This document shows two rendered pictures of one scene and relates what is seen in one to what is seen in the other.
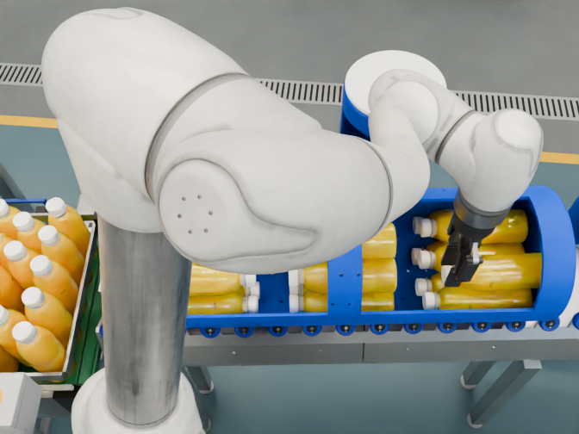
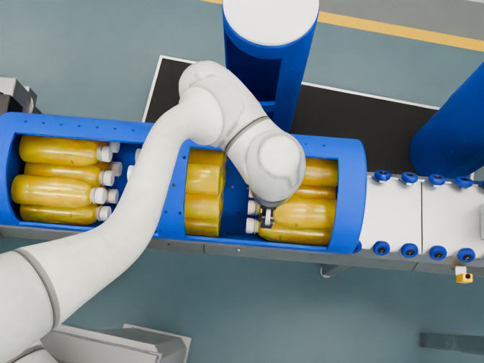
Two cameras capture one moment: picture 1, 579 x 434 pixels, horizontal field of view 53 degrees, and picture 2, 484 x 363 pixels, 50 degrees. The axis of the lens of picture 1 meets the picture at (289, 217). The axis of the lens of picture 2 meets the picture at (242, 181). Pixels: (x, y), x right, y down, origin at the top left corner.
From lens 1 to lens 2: 0.44 m
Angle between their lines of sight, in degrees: 18
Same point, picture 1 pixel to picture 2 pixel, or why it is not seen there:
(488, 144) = (253, 165)
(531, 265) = (331, 214)
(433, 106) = (218, 117)
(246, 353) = not seen: hidden behind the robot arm
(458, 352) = (281, 256)
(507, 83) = not seen: outside the picture
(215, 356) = not seen: hidden behind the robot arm
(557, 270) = (345, 227)
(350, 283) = (173, 218)
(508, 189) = (274, 196)
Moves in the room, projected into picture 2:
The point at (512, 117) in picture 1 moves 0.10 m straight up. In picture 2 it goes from (276, 144) to (281, 121)
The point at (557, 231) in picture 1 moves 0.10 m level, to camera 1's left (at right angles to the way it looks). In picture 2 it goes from (351, 194) to (306, 191)
